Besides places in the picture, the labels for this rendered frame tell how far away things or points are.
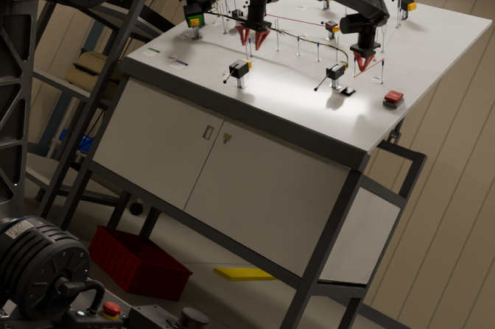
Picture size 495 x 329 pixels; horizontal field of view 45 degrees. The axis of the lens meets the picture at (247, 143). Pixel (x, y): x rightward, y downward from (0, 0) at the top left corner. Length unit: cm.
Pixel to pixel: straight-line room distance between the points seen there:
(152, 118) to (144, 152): 14
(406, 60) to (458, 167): 204
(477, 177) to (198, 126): 249
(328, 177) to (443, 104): 254
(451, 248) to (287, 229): 240
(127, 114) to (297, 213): 91
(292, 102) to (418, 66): 53
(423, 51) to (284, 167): 77
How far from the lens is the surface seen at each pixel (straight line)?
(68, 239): 118
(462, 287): 431
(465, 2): 471
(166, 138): 239
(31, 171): 281
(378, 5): 198
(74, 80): 282
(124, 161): 250
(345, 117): 209
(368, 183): 206
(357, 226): 214
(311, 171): 204
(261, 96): 222
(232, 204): 216
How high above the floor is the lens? 70
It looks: 1 degrees up
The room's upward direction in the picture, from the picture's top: 24 degrees clockwise
